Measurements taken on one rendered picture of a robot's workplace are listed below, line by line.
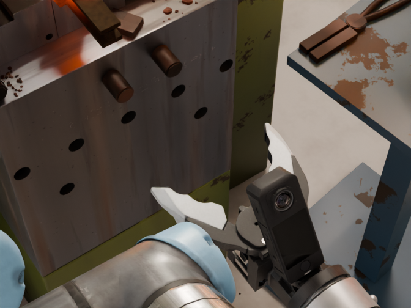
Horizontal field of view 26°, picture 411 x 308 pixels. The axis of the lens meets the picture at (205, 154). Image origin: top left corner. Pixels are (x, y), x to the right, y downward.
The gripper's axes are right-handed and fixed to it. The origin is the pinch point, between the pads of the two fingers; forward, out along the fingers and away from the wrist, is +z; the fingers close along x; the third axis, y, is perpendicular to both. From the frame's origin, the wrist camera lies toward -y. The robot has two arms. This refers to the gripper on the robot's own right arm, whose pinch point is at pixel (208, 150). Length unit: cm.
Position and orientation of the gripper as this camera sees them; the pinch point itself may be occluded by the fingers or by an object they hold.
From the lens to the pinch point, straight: 96.0
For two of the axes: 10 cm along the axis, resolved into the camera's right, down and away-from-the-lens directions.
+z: -5.7, -6.8, 4.7
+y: 0.0, 5.7, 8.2
